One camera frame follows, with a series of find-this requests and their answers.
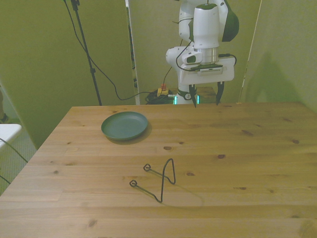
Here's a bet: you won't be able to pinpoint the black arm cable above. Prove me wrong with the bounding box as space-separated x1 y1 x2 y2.
172 17 194 73

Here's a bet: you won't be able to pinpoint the small wooden robot table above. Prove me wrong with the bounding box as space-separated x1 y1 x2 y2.
195 86 221 104

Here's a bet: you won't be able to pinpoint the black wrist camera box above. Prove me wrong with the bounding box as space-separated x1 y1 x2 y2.
189 63 224 76

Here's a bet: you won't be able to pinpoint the yellow emergency stop button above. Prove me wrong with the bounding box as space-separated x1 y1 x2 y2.
157 84 169 97

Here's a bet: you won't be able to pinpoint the coiled black cables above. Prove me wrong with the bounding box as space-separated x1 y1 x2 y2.
145 90 178 105

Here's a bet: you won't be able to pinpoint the black wire plate stand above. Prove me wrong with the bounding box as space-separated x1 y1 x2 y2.
129 158 177 204

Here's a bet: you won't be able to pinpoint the black tripod stand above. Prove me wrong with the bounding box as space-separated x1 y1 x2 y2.
70 0 103 106

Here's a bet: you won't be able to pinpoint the thin black cable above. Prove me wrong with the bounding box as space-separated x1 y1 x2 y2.
0 137 29 164

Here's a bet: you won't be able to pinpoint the white furniture piece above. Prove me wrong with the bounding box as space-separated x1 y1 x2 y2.
0 123 23 150

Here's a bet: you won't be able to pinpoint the dark green round plate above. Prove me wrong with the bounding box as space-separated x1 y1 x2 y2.
101 111 149 141

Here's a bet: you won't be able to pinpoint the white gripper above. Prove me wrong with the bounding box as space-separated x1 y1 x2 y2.
179 56 235 109

